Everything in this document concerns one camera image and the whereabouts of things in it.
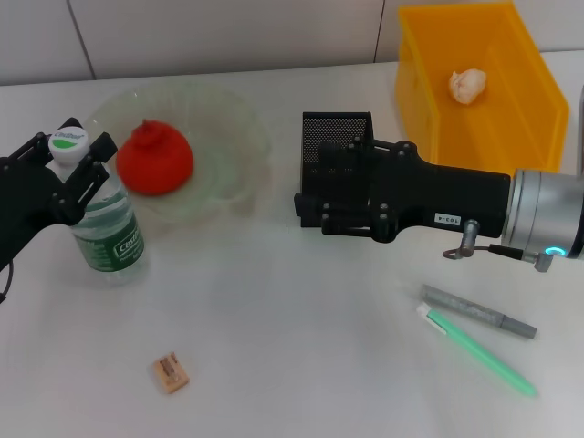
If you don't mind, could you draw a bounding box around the black mesh pen holder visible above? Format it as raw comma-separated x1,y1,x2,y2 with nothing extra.
299,110,376,228

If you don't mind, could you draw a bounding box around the white paper ball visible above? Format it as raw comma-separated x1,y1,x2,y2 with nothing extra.
448,68,488,106

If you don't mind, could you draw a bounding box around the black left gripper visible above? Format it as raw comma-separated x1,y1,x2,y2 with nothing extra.
0,117,119,276

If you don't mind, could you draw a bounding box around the grey marker pen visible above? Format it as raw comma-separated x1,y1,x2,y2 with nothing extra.
419,285,538,339

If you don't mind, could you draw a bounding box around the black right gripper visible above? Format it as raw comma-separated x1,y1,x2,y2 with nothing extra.
293,139,512,244

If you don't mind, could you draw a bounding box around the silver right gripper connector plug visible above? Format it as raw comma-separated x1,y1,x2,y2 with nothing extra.
460,220,481,259

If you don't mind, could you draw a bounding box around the beige eraser block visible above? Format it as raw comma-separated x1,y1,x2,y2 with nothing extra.
151,349,191,394

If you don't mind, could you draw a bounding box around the clear water bottle green label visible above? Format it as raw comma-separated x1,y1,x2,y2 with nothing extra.
45,129,151,287

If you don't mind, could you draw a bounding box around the clear green glass fruit plate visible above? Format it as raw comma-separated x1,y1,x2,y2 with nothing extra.
81,86,274,227

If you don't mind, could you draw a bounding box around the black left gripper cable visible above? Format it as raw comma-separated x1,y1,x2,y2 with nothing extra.
0,262,15,303

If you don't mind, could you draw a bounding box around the mint green pen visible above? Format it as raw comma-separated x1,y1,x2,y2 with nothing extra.
415,304,538,397

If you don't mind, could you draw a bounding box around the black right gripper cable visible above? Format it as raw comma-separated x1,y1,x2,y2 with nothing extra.
441,245,557,274

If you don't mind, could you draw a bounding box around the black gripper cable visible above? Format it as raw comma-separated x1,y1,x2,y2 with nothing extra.
441,245,557,274
0,262,15,303

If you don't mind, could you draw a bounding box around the yellow plastic bin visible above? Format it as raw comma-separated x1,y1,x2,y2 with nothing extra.
394,1,571,174

